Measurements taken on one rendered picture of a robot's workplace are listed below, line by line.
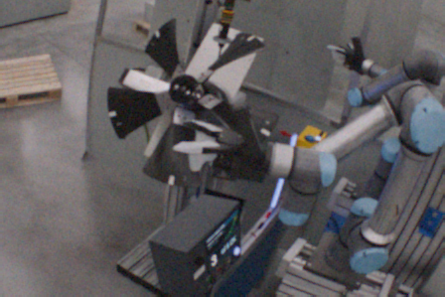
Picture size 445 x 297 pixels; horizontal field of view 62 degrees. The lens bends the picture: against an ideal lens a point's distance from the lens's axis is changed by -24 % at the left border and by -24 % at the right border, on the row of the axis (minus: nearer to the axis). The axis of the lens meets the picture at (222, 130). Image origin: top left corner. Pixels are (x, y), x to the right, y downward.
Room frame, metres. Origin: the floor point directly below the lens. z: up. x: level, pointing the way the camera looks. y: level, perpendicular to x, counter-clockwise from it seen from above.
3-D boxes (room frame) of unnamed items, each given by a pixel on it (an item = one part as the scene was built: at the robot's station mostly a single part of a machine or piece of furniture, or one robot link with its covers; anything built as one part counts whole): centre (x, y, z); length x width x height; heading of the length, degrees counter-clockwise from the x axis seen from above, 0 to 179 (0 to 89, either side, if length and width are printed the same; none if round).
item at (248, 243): (1.41, -0.23, 0.82); 0.90 x 0.04 x 0.08; 158
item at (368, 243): (0.88, -0.47, 1.41); 0.15 x 0.12 x 0.55; 0
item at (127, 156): (2.30, -0.21, 0.50); 2.59 x 0.03 x 0.91; 68
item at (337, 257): (1.02, -0.47, 1.09); 0.15 x 0.15 x 0.10
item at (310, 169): (0.88, -0.21, 1.43); 0.11 x 0.08 x 0.09; 90
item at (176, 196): (1.79, 0.15, 0.46); 0.09 x 0.05 x 0.91; 68
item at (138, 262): (1.88, 0.11, 0.04); 0.62 x 0.45 x 0.08; 158
